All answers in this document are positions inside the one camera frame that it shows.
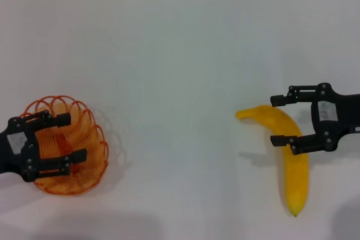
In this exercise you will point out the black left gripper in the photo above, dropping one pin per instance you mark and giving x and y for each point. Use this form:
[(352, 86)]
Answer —
[(17, 150)]

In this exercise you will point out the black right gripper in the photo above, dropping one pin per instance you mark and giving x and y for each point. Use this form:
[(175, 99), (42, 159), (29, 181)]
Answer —
[(340, 113)]

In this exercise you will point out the orange woven plastic basket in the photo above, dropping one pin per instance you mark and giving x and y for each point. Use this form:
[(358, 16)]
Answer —
[(84, 172)]

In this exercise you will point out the yellow banana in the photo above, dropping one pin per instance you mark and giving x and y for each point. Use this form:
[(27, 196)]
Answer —
[(295, 183)]

